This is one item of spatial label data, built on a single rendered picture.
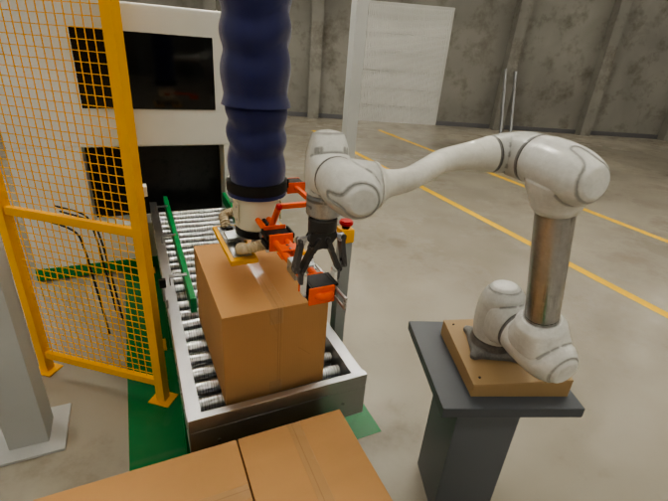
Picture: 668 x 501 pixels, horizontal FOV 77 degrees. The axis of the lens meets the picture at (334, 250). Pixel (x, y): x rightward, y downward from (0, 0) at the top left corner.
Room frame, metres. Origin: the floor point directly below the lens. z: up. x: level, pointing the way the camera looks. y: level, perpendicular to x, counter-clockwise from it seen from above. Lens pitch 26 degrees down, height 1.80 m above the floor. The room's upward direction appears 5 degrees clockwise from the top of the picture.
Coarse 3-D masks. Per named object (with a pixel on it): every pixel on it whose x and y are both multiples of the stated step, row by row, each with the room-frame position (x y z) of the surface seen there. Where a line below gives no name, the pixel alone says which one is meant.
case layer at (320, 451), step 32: (320, 416) 1.17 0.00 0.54; (224, 448) 1.00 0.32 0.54; (256, 448) 1.01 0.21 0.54; (288, 448) 1.02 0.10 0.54; (320, 448) 1.03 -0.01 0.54; (352, 448) 1.04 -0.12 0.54; (128, 480) 0.86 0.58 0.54; (160, 480) 0.86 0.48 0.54; (192, 480) 0.87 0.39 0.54; (224, 480) 0.88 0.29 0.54; (256, 480) 0.89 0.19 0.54; (288, 480) 0.90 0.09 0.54; (320, 480) 0.91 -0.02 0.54; (352, 480) 0.91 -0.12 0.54
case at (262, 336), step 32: (224, 256) 1.62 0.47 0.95; (224, 288) 1.37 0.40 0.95; (256, 288) 1.38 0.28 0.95; (288, 288) 1.40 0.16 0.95; (224, 320) 1.18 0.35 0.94; (256, 320) 1.23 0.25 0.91; (288, 320) 1.28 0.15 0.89; (320, 320) 1.34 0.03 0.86; (224, 352) 1.18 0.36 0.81; (256, 352) 1.23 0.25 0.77; (288, 352) 1.29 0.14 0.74; (320, 352) 1.35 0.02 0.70; (224, 384) 1.19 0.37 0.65; (256, 384) 1.23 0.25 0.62; (288, 384) 1.29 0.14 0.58
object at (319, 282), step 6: (312, 276) 1.02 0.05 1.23; (318, 276) 1.02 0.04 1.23; (324, 276) 1.02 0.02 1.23; (312, 282) 0.98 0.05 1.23; (318, 282) 0.99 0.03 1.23; (324, 282) 0.99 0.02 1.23; (330, 282) 0.99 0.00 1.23; (306, 288) 1.00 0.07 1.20; (312, 288) 0.95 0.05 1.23; (318, 288) 0.96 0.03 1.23; (324, 288) 0.97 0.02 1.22; (330, 288) 0.97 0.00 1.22; (306, 294) 0.99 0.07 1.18; (312, 294) 0.95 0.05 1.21; (312, 300) 0.95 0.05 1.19; (330, 300) 0.97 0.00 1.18
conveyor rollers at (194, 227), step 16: (208, 208) 3.22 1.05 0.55; (224, 208) 3.26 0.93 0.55; (176, 224) 2.85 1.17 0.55; (192, 224) 2.89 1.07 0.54; (208, 224) 2.93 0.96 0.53; (192, 240) 2.62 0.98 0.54; (208, 240) 2.67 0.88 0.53; (176, 256) 2.34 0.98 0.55; (192, 256) 2.37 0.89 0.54; (176, 272) 2.16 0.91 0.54; (192, 272) 2.19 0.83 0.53; (176, 288) 1.99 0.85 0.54; (192, 320) 1.69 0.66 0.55; (192, 336) 1.59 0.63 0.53; (192, 352) 1.50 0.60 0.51; (208, 352) 1.47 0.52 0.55; (208, 368) 1.37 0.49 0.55; (336, 368) 1.44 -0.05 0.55; (208, 384) 1.28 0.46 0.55; (208, 400) 1.20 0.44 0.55; (224, 400) 1.21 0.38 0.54
